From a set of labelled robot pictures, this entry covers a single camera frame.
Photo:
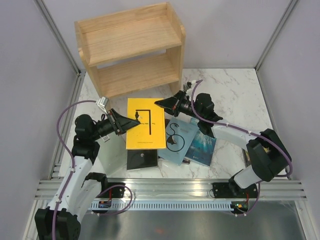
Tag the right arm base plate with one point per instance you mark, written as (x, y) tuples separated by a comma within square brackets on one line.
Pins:
[(226, 190)]

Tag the white slotted cable duct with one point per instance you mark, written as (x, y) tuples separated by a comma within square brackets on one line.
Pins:
[(164, 205)]

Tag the light blue SO book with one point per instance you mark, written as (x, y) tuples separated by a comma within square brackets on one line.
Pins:
[(178, 138)]

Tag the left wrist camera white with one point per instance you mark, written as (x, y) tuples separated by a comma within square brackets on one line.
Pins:
[(102, 104)]

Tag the wooden two-tier shelf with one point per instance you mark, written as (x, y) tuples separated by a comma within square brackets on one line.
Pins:
[(133, 50)]

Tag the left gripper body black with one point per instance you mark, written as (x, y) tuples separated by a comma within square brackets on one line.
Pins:
[(107, 125)]

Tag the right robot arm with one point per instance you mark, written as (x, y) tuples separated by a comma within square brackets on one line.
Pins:
[(267, 154)]

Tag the aluminium rail beam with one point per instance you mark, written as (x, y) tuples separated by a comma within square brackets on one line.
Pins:
[(199, 189)]

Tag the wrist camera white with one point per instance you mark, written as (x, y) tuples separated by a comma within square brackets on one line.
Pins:
[(102, 104), (189, 86)]

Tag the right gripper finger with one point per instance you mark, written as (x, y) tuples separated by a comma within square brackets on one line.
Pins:
[(169, 109), (167, 102)]

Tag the pale green book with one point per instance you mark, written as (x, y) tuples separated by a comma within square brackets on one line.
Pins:
[(112, 153)]

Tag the black book with barcode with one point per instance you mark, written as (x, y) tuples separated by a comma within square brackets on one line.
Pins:
[(142, 159)]

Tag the yellow book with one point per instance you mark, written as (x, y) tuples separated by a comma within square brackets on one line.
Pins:
[(150, 134)]

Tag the teal underwater cover book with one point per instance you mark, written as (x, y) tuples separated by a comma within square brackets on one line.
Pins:
[(201, 149)]

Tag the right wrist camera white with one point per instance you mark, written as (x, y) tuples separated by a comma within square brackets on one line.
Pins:
[(189, 86)]

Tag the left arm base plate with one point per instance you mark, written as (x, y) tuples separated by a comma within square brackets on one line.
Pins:
[(115, 192)]

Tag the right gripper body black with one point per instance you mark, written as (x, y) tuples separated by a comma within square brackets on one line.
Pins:
[(183, 105)]

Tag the Robinson Crusoe purple book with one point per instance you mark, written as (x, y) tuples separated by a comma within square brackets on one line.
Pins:
[(186, 161)]

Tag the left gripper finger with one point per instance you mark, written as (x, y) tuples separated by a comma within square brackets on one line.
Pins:
[(122, 119), (125, 125)]

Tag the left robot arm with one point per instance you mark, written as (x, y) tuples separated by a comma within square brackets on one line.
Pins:
[(61, 219)]

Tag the dark green gold book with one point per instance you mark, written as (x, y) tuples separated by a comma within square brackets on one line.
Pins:
[(246, 158)]

